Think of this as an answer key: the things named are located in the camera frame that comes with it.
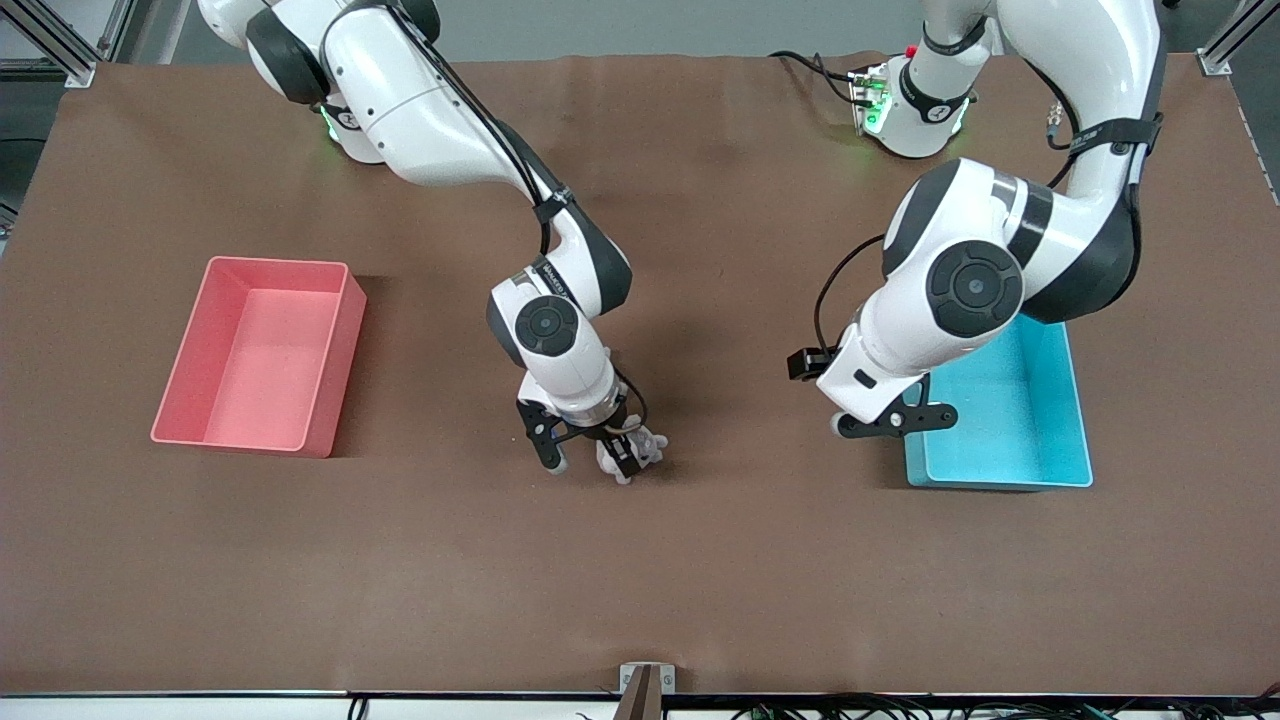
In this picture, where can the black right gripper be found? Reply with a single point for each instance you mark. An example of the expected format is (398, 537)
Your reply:
(609, 432)

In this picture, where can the gray plush toy white face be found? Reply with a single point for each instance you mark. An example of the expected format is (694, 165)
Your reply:
(655, 442)

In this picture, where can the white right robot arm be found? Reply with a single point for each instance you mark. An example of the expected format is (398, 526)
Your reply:
(420, 120)

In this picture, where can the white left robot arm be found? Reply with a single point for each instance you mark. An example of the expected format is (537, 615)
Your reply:
(1080, 60)

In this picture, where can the blue plastic box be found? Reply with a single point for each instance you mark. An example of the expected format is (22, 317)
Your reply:
(1010, 430)

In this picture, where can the pink plastic box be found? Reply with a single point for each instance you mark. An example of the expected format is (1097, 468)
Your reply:
(250, 400)

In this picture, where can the brown table cover sheet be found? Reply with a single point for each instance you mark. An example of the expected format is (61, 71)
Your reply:
(640, 580)

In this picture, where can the silver metal bracket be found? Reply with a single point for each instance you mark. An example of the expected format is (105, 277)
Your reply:
(669, 672)

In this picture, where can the aluminium frame profile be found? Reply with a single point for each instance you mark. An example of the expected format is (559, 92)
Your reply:
(1215, 55)
(80, 65)

